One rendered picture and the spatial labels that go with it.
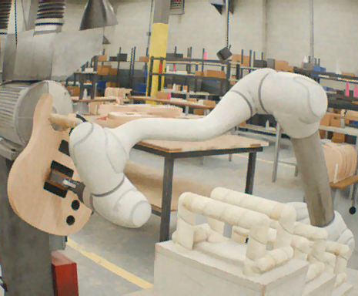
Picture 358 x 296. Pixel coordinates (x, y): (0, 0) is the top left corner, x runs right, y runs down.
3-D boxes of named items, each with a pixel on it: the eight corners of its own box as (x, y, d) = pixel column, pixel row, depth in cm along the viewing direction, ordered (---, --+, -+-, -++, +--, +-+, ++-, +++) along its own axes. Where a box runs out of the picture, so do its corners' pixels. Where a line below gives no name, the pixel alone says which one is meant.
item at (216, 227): (202, 240, 97) (206, 194, 95) (213, 237, 99) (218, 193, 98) (214, 244, 95) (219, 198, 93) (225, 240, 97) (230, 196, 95)
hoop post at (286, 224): (267, 261, 85) (276, 213, 83) (276, 257, 87) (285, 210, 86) (280, 266, 83) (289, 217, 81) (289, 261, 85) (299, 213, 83)
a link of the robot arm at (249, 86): (219, 84, 151) (250, 88, 140) (254, 58, 158) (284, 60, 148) (234, 120, 157) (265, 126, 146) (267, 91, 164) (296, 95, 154)
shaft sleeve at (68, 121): (46, 116, 159) (53, 111, 161) (49, 124, 160) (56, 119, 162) (72, 121, 146) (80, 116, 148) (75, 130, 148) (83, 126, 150)
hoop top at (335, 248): (286, 243, 120) (288, 232, 120) (292, 240, 122) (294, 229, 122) (345, 260, 106) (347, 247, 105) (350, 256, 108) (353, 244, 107)
